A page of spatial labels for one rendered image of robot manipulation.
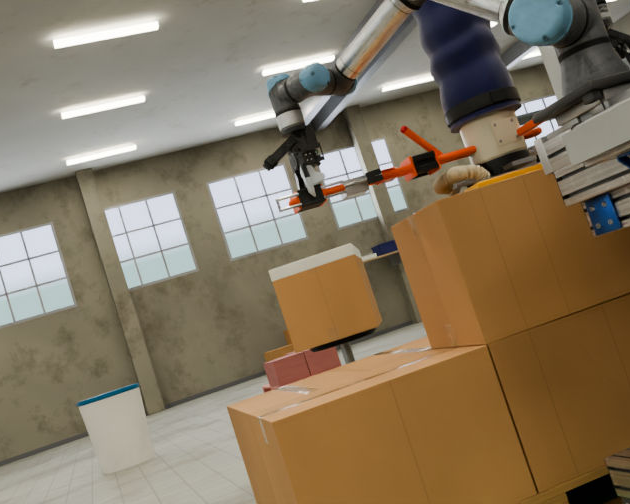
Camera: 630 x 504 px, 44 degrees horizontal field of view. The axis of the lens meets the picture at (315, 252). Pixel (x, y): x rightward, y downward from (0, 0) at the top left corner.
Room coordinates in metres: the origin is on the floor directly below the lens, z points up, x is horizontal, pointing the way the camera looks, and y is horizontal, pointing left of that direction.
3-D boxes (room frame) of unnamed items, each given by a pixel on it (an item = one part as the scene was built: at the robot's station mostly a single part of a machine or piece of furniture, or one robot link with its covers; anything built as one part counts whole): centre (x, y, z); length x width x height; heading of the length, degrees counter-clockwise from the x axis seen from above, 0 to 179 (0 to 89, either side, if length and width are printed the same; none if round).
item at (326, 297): (3.83, 0.00, 0.82); 0.60 x 0.40 x 0.40; 174
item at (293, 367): (9.26, 0.62, 0.21); 1.17 x 0.82 x 0.43; 18
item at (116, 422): (7.14, 2.22, 0.34); 0.58 x 0.56 x 0.69; 110
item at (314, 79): (2.08, -0.14, 1.37); 0.11 x 0.11 x 0.08; 48
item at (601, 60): (1.72, -0.72, 1.09); 0.15 x 0.15 x 0.10
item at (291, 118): (2.14, -0.05, 1.29); 0.08 x 0.08 x 0.05
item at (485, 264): (2.30, -0.59, 0.74); 0.60 x 0.40 x 0.40; 104
